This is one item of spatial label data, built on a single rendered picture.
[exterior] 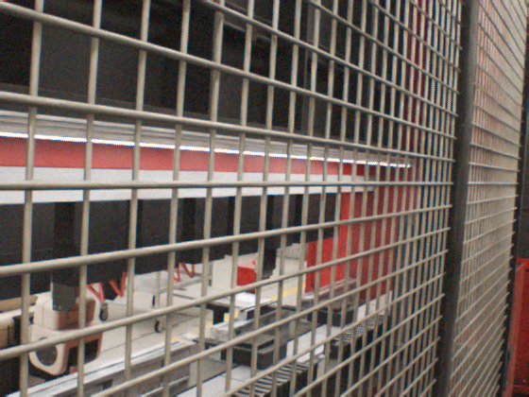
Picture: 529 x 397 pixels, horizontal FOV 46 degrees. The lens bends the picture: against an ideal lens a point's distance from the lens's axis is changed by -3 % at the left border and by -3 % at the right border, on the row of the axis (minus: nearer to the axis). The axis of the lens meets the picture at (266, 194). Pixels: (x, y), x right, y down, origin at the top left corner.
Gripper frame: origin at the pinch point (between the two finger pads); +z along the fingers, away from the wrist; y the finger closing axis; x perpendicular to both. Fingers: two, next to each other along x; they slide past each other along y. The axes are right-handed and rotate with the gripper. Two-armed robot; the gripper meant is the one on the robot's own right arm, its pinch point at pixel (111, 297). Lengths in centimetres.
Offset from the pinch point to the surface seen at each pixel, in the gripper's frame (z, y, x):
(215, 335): 21.2, -1.7, -31.2
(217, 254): 1.6, -11.1, -45.8
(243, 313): 18.5, 10.5, -35.0
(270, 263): 7.3, 24.3, -42.7
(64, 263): 11, -139, -111
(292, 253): -20, 728, 241
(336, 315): 28, 15, -60
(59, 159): -21, -67, -52
